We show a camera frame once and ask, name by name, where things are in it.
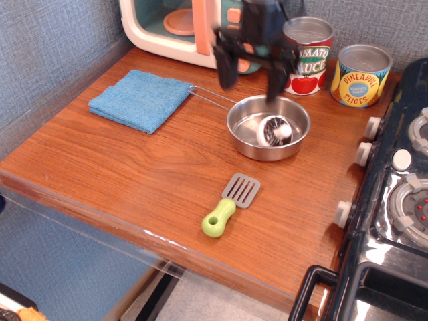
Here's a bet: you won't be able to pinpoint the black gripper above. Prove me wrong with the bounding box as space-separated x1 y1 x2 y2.
213 6 299 102

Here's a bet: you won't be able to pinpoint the pineapple slices can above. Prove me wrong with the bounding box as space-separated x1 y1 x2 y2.
330 44 393 108

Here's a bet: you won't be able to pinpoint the white stove knob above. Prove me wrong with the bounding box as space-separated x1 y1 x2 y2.
364 117 382 140
334 201 352 229
354 142 373 167

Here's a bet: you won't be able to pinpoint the black toy stove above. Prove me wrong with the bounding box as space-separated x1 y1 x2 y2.
288 57 428 321

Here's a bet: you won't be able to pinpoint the white stove top button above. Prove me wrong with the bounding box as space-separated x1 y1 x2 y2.
391 149 412 171

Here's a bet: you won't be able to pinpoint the white toy mushroom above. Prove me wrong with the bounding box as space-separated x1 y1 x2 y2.
256 115 293 147

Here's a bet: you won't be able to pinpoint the upper white stove knob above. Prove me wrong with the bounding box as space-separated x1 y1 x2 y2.
364 117 382 140

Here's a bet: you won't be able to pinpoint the middle white stove knob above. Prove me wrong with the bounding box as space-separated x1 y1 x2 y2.
354 142 373 167

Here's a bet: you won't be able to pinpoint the toy microwave oven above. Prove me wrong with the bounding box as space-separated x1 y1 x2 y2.
119 0 243 69

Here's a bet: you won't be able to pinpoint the blue folded cloth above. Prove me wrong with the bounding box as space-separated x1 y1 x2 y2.
88 70 191 134

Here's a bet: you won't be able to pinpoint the tomato sauce can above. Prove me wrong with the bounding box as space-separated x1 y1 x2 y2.
284 16 334 96

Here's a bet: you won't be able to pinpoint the steel pot with wire handle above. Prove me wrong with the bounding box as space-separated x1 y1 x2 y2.
189 85 311 162

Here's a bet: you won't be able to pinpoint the lower white stove knob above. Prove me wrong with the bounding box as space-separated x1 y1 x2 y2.
334 201 352 229

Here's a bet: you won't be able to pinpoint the black oven door handle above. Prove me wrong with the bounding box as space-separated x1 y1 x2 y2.
288 265 338 321

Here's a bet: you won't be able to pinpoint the green handled grey spatula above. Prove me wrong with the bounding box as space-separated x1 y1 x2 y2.
201 173 261 238

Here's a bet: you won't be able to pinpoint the clear acrylic table guard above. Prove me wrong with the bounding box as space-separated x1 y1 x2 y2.
1 169 340 309

